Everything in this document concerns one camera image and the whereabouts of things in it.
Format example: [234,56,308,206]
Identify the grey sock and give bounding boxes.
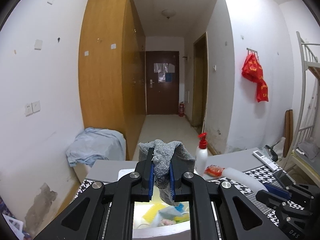
[138,139,195,207]

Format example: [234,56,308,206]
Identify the yellow foam fruit net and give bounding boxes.
[143,203,166,223]

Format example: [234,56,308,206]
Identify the black smartphone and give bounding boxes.
[273,170,293,188]

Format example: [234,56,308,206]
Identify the white remote control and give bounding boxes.
[253,150,279,172]

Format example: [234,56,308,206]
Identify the metal bunk bed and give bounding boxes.
[281,32,319,185]

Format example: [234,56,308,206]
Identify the grey folded cloth on bed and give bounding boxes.
[298,140,319,160]

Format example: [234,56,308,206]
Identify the red snack packet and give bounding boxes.
[204,165,224,178]

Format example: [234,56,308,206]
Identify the light blue cloth covered box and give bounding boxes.
[66,127,126,167]

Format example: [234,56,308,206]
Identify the white pump lotion bottle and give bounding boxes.
[195,132,208,176]

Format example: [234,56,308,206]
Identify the red fire extinguisher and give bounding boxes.
[178,102,184,117]

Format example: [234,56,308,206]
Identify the red hanging bags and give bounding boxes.
[241,53,268,102]

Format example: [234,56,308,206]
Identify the dark brown entry door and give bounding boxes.
[146,51,180,115]

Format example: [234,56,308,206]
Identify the wooden wardrobe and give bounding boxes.
[78,0,146,160]

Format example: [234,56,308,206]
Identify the ceiling lamp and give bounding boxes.
[161,9,176,19]

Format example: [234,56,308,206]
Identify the wooden boards against wall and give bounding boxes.
[283,109,293,158]

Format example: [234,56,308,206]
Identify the white wall switch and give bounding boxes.
[31,101,41,113]

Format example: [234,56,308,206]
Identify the white wall socket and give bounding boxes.
[24,103,33,116]

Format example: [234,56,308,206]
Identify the wall coat hook rack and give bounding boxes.
[246,48,258,55]

